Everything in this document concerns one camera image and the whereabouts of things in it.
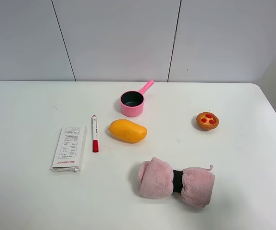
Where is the toy fruit tart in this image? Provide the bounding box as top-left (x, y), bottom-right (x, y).
top-left (196, 112), bottom-right (219, 131)

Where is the pink toy saucepan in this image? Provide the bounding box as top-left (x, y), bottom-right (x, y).
top-left (120, 80), bottom-right (154, 117)

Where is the yellow mango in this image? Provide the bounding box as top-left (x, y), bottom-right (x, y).
top-left (108, 119), bottom-right (148, 143)

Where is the red white marker pen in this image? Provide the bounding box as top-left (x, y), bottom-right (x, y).
top-left (91, 115), bottom-right (99, 153)

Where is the rolled pink towel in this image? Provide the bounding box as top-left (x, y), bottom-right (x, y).
top-left (138, 157), bottom-right (215, 208)

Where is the white paper box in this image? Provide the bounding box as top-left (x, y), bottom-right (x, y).
top-left (51, 125), bottom-right (87, 172)

